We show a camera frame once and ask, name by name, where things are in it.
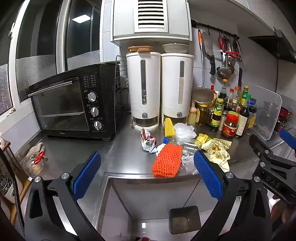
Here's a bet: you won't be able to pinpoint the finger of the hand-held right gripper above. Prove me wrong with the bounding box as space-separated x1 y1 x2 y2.
279 128 296 150
249 134 296 171

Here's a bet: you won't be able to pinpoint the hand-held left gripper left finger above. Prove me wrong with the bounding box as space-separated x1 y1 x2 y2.
24 151 107 241

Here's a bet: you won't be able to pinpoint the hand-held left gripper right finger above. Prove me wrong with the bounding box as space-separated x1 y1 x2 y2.
193 150 273 241

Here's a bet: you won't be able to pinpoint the clear plastic wrap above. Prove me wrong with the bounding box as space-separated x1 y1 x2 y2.
181 156 200 175

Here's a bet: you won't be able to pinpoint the yellow paper wrapper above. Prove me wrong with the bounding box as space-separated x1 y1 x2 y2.
201 137 232 172

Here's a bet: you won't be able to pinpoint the foil ball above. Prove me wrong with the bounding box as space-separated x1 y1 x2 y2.
181 149 194 160

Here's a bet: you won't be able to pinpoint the clear bottle blue cap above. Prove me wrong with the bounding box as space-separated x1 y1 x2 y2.
162 136 199 154

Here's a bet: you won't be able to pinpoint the orange foam net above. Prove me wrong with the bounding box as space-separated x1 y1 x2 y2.
151 143 183 178

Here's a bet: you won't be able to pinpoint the dark trash bin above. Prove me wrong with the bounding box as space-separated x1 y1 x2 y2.
169 206 201 235

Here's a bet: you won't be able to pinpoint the white plastic bag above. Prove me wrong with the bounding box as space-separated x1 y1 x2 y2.
174 123 197 139

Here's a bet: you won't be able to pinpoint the white paper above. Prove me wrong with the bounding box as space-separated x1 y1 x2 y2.
155 143 167 156

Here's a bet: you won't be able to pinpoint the yellow foam net tube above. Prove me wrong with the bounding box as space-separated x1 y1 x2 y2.
164 117 176 137

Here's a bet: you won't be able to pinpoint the red white snack wrapper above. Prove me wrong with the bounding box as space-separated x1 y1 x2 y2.
140 128 158 154

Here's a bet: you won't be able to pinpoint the person's right hand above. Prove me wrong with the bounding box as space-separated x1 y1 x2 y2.
271 196 296 234

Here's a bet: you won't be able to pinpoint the black lid jar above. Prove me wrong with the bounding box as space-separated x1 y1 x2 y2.
245 105 258 130

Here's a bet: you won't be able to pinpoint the large dark soy bottle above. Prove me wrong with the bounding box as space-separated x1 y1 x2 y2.
235 100 250 138

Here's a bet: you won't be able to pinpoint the red lid chili jar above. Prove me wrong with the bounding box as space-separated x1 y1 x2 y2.
222 111 239 139

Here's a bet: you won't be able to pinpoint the spice shaker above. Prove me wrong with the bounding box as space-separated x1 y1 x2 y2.
218 110 228 131

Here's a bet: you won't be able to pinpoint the clear splash guard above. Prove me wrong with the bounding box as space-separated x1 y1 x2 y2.
243 82 282 141

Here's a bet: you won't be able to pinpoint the green label sauce bottle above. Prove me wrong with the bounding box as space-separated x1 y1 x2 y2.
211 98 224 132

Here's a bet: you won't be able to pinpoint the amber oil jar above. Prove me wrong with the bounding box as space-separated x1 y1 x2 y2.
195 102 210 127

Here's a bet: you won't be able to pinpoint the black toaster oven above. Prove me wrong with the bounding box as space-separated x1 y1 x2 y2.
27 62 121 142

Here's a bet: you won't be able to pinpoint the wooden shelf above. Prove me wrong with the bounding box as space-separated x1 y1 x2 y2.
0 140 31 224

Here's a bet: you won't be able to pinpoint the cluster of condiment bottles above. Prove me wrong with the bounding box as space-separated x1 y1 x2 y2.
209 79 258 116

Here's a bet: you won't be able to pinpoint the steel slotted spoon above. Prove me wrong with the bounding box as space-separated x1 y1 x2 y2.
216 52 232 80

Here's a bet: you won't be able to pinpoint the white rice dispenser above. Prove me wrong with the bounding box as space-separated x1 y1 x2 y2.
161 53 195 127

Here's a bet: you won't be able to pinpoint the small steel ladle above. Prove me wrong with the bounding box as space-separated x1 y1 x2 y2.
228 39 236 75

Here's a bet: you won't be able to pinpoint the black range hood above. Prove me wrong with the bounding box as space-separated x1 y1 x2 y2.
247 27 296 64

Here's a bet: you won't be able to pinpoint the white bean dispenser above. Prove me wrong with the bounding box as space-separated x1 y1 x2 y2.
126 51 161 130

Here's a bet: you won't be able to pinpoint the red scissors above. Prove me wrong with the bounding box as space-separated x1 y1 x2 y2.
213 37 238 58

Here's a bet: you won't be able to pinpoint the steel tongs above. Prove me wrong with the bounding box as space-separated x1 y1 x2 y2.
232 37 244 64

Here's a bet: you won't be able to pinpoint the window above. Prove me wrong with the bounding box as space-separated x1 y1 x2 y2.
0 0 103 116

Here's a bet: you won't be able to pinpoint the white bowl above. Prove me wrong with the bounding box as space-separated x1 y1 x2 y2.
162 43 190 54

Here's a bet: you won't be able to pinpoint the white overhead cabinet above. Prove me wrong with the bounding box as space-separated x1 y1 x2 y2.
188 0 281 37

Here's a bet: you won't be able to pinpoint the pink handled brush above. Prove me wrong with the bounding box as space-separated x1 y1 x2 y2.
188 101 197 126

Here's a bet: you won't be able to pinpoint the steel ladle wooden handle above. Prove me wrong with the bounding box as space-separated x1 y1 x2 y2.
192 29 214 103

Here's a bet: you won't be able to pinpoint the cleaver with black handle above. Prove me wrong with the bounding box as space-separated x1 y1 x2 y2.
203 29 218 75

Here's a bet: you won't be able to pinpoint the black hanging rail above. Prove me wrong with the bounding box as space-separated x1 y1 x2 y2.
191 20 240 40

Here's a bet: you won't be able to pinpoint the white vented wall cabinet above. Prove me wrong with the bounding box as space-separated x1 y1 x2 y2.
110 0 193 44

